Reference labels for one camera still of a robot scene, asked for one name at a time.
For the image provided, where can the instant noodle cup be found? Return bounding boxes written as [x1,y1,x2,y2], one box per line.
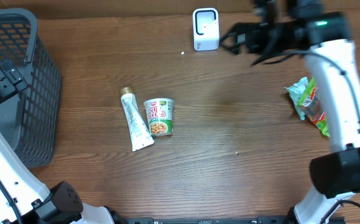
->
[144,98,174,136]

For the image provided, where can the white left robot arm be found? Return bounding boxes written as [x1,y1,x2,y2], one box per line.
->
[0,60,126,223]

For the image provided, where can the dark grey plastic basket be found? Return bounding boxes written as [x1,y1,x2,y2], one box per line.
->
[0,8,62,167]

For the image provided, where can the mint green wipes packet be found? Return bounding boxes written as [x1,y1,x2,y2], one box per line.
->
[285,77,308,121]

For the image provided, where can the white barcode scanner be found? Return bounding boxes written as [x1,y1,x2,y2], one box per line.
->
[192,7,220,51]

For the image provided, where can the colourful gummy candy bag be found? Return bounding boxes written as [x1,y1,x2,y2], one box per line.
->
[298,77,330,137]

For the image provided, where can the white tube gold cap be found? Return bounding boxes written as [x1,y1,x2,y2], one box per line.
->
[120,86,154,152]

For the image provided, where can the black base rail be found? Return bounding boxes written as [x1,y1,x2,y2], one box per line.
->
[126,215,285,224]

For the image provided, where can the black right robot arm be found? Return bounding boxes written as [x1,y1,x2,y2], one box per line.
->
[219,0,360,223]

